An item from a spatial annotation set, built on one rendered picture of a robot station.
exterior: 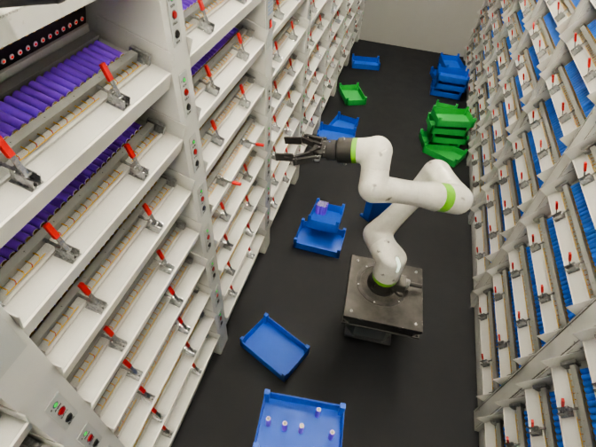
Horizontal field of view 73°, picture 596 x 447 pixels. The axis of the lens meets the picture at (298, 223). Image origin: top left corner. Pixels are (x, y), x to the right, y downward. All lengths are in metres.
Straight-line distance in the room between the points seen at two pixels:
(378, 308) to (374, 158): 0.81
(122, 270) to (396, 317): 1.28
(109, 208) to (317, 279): 1.65
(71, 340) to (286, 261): 1.68
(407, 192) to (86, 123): 1.05
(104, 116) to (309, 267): 1.80
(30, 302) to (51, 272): 0.07
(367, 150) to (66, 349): 1.05
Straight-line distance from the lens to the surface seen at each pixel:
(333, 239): 2.66
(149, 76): 1.05
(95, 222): 0.97
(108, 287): 1.09
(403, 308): 2.00
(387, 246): 1.87
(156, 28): 1.05
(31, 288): 0.90
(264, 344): 2.20
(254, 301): 2.34
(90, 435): 1.23
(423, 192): 1.56
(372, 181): 1.41
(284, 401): 1.67
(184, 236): 1.40
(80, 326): 1.05
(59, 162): 0.83
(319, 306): 2.34
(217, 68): 1.48
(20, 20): 0.73
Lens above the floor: 1.97
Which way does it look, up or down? 46 degrees down
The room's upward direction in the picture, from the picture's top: 5 degrees clockwise
